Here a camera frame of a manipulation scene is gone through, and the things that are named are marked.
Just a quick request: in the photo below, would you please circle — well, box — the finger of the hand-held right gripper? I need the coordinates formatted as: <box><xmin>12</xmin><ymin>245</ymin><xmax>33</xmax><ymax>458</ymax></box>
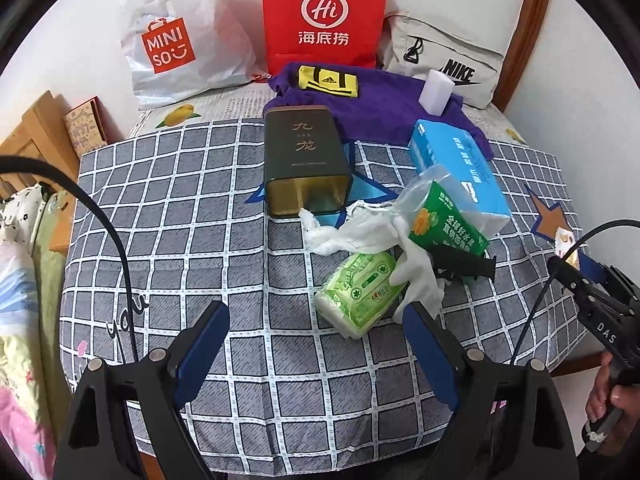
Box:
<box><xmin>546</xmin><ymin>256</ymin><xmax>601</xmax><ymax>311</ymax></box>
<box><xmin>570</xmin><ymin>249</ymin><xmax>626</xmax><ymax>291</ymax></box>

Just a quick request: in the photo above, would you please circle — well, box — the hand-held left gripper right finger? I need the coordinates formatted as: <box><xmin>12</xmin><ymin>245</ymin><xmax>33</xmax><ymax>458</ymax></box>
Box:
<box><xmin>401</xmin><ymin>301</ymin><xmax>588</xmax><ymax>480</ymax></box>

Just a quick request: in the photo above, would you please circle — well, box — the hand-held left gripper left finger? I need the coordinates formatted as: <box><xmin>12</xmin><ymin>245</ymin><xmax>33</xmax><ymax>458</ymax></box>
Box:
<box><xmin>52</xmin><ymin>301</ymin><xmax>232</xmax><ymax>480</ymax></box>

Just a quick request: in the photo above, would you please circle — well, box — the white glove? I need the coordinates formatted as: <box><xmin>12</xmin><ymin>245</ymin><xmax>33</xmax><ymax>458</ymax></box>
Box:
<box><xmin>345</xmin><ymin>200</ymin><xmax>448</xmax><ymax>321</ymax></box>

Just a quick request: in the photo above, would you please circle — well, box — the light green tissue pack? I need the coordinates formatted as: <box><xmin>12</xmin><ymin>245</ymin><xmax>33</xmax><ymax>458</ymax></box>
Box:
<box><xmin>314</xmin><ymin>250</ymin><xmax>407</xmax><ymax>339</ymax></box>

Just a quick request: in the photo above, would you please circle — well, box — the green flower print packet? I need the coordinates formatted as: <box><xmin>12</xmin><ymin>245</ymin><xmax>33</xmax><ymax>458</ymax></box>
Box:
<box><xmin>407</xmin><ymin>180</ymin><xmax>490</xmax><ymax>256</ymax></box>

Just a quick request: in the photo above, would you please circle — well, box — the person's right hand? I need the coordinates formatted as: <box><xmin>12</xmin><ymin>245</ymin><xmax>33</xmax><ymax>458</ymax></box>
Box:
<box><xmin>586</xmin><ymin>352</ymin><xmax>640</xmax><ymax>441</ymax></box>

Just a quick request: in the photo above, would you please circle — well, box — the grey checkered blanket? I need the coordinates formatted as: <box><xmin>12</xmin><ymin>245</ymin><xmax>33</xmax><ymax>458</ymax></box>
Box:
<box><xmin>59</xmin><ymin>115</ymin><xmax>586</xmax><ymax>461</ymax></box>

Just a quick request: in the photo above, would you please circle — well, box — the blue tissue pack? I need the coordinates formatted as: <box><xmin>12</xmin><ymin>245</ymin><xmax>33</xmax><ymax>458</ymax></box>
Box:
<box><xmin>407</xmin><ymin>119</ymin><xmax>512</xmax><ymax>236</ymax></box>

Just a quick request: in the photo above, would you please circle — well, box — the crumpled white tissue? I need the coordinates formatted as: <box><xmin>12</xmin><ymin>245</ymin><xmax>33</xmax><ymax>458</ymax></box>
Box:
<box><xmin>299</xmin><ymin>207</ymin><xmax>351</xmax><ymax>256</ymax></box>

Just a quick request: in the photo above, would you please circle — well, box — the clear plastic bag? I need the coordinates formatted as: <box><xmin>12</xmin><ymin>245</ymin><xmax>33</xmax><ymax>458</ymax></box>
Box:
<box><xmin>397</xmin><ymin>164</ymin><xmax>453</xmax><ymax>221</ymax></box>

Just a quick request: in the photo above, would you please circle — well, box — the floral quilt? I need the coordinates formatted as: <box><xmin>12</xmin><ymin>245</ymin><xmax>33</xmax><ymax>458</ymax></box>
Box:
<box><xmin>0</xmin><ymin>185</ymin><xmax>76</xmax><ymax>480</ymax></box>

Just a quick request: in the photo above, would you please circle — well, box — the white foam block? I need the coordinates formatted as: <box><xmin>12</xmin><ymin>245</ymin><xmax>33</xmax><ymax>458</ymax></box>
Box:
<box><xmin>420</xmin><ymin>68</ymin><xmax>455</xmax><ymax>116</ymax></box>

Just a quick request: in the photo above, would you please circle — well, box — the dark green tin box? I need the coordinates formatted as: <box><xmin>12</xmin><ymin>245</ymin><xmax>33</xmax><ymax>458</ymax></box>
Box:
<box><xmin>263</xmin><ymin>105</ymin><xmax>353</xmax><ymax>219</ymax></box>

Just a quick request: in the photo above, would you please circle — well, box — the fruit print bed sheet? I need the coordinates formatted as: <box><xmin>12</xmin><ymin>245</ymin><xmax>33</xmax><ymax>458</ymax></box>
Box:
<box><xmin>125</xmin><ymin>80</ymin><xmax>526</xmax><ymax>146</ymax></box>

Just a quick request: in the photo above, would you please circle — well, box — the purple towel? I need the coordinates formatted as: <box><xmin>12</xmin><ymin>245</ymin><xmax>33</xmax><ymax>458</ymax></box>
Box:
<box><xmin>263</xmin><ymin>62</ymin><xmax>493</xmax><ymax>158</ymax></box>

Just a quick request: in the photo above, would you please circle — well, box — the small patterned box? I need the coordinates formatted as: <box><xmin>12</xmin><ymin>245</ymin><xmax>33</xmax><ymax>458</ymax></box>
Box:
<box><xmin>63</xmin><ymin>97</ymin><xmax>108</xmax><ymax>153</ymax></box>

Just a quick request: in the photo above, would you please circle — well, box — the wooden headboard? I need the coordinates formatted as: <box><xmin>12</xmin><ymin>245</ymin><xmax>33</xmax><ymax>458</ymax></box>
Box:
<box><xmin>492</xmin><ymin>0</ymin><xmax>553</xmax><ymax>111</ymax></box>

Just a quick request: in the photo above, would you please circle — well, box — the beige waist bag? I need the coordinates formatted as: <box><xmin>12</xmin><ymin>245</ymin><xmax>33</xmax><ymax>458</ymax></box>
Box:
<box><xmin>381</xmin><ymin>10</ymin><xmax>506</xmax><ymax>110</ymax></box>

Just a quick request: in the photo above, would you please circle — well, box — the wooden nightstand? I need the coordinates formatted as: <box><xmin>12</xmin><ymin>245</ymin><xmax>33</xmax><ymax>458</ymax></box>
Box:
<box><xmin>0</xmin><ymin>91</ymin><xmax>126</xmax><ymax>256</ymax></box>

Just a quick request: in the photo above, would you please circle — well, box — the yellow black sports cloth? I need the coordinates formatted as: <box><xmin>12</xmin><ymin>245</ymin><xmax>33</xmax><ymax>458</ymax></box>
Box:
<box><xmin>298</xmin><ymin>65</ymin><xmax>362</xmax><ymax>98</ymax></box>

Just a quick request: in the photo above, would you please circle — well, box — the white plastic shopping bag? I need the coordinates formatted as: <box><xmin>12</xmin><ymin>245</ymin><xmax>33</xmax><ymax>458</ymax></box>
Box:
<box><xmin>118</xmin><ymin>0</ymin><xmax>261</xmax><ymax>109</ymax></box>

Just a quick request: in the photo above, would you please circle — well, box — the red paper bag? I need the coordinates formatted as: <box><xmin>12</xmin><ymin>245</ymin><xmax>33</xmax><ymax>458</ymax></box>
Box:
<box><xmin>261</xmin><ymin>0</ymin><xmax>391</xmax><ymax>77</ymax></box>

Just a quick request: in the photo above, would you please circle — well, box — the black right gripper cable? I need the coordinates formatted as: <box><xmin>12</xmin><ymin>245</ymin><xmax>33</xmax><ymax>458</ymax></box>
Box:
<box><xmin>509</xmin><ymin>219</ymin><xmax>635</xmax><ymax>363</ymax></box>

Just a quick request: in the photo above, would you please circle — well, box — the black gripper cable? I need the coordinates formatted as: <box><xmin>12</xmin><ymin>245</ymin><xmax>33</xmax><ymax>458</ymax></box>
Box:
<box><xmin>509</xmin><ymin>219</ymin><xmax>635</xmax><ymax>363</ymax></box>
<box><xmin>0</xmin><ymin>156</ymin><xmax>142</xmax><ymax>364</ymax></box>

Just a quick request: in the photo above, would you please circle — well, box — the black handled tool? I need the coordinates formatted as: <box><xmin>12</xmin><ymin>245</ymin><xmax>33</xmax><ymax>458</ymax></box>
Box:
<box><xmin>431</xmin><ymin>245</ymin><xmax>497</xmax><ymax>283</ymax></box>

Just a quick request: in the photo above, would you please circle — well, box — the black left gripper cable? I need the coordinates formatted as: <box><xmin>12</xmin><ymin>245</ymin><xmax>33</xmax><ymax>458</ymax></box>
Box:
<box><xmin>0</xmin><ymin>156</ymin><xmax>142</xmax><ymax>364</ymax></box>

